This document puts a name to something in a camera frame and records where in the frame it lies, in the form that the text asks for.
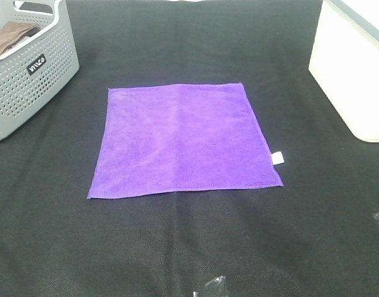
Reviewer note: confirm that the grey perforated plastic basket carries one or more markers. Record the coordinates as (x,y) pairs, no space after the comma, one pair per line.
(34,71)

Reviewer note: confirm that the white plastic container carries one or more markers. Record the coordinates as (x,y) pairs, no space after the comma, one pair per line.
(345,63)

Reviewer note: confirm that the black table cloth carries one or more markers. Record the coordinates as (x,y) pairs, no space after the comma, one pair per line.
(315,236)

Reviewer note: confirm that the purple microfiber towel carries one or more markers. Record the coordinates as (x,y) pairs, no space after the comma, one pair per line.
(181,137)

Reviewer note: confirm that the clear plastic scrap bottom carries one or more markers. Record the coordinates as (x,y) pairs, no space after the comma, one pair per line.
(214,288)

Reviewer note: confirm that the brown folded towel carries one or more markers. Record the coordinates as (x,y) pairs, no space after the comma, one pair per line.
(12,32)

